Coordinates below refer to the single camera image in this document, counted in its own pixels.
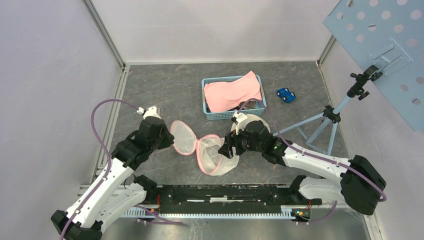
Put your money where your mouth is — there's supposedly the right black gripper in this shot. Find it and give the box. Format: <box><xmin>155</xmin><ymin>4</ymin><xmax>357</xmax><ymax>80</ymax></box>
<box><xmin>217</xmin><ymin>123</ymin><xmax>264</xmax><ymax>159</ymax></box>

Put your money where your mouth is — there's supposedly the white mesh laundry bag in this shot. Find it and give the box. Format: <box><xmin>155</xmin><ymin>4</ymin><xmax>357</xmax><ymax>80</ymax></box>
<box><xmin>169</xmin><ymin>120</ymin><xmax>240</xmax><ymax>176</ymax></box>

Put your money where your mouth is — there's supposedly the pink bra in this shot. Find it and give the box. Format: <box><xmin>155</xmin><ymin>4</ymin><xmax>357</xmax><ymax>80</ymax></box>
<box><xmin>204</xmin><ymin>71</ymin><xmax>263</xmax><ymax>113</ymax></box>

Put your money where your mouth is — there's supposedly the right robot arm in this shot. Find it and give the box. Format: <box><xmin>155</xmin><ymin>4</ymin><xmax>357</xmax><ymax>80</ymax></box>
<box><xmin>218</xmin><ymin>120</ymin><xmax>387</xmax><ymax>216</ymax></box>

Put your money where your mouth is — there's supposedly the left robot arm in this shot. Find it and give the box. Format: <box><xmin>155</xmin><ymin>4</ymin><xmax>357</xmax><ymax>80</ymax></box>
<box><xmin>51</xmin><ymin>113</ymin><xmax>174</xmax><ymax>240</ymax></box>

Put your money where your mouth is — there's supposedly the beige bra in basket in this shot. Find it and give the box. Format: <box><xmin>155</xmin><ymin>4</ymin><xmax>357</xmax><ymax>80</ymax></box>
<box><xmin>235</xmin><ymin>100</ymin><xmax>262</xmax><ymax>111</ymax></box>

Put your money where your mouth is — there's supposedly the light blue plastic basket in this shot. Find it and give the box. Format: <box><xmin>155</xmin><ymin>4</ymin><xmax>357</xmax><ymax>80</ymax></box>
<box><xmin>201</xmin><ymin>75</ymin><xmax>267</xmax><ymax>121</ymax></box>

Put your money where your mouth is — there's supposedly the blue toy car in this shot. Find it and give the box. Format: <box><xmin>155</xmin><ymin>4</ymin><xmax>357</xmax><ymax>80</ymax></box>
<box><xmin>276</xmin><ymin>87</ymin><xmax>296</xmax><ymax>103</ymax></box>

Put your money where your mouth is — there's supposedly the blue tripod stand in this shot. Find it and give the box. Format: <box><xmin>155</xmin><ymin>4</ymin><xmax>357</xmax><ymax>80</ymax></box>
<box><xmin>273</xmin><ymin>65</ymin><xmax>384</xmax><ymax>155</ymax></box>

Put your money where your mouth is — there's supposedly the blue perforated panel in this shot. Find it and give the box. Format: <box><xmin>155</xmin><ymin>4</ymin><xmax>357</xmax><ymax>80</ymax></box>
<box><xmin>323</xmin><ymin>0</ymin><xmax>424</xmax><ymax>131</ymax></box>

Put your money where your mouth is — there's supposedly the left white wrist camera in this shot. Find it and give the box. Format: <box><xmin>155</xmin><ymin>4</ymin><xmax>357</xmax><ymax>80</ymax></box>
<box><xmin>136</xmin><ymin>106</ymin><xmax>161</xmax><ymax>120</ymax></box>

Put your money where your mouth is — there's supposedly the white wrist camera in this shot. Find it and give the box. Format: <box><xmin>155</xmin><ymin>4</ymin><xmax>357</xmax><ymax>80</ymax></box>
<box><xmin>230</xmin><ymin>111</ymin><xmax>248</xmax><ymax>127</ymax></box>
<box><xmin>136</xmin><ymin>106</ymin><xmax>161</xmax><ymax>120</ymax></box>

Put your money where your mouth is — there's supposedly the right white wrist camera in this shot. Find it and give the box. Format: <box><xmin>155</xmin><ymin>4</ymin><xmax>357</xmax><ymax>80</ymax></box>
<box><xmin>230</xmin><ymin>111</ymin><xmax>248</xmax><ymax>127</ymax></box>

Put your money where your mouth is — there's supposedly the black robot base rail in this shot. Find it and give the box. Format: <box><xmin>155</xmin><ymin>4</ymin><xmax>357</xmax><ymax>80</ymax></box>
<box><xmin>142</xmin><ymin>184</ymin><xmax>323</xmax><ymax>214</ymax></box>

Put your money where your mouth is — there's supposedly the white cable tray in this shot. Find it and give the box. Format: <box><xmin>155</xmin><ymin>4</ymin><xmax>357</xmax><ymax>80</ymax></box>
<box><xmin>121</xmin><ymin>207</ymin><xmax>310</xmax><ymax>221</ymax></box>

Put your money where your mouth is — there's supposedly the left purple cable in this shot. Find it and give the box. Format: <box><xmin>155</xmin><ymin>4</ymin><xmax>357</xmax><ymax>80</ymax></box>
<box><xmin>59</xmin><ymin>98</ymin><xmax>185</xmax><ymax>240</ymax></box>

